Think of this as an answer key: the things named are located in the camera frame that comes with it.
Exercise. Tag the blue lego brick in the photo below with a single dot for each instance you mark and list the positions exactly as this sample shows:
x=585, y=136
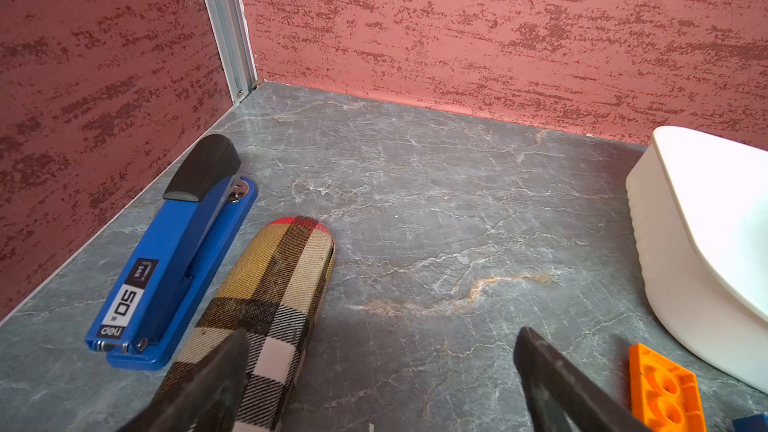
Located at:
x=753, y=423

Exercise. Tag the white plastic bin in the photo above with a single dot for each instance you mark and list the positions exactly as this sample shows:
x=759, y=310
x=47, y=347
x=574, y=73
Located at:
x=698, y=205

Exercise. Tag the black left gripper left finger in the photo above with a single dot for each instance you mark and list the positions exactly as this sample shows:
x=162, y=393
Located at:
x=207, y=398

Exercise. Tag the aluminium corner post left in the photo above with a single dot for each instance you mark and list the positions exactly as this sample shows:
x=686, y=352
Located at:
x=228, y=21

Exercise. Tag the orange lego plate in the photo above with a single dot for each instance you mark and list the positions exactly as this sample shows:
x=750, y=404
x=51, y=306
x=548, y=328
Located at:
x=664, y=395

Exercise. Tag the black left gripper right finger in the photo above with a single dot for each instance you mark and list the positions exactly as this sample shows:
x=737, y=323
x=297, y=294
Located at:
x=559, y=396

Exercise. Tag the plaid fabric case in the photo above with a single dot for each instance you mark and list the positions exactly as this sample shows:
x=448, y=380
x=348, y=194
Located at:
x=274, y=293

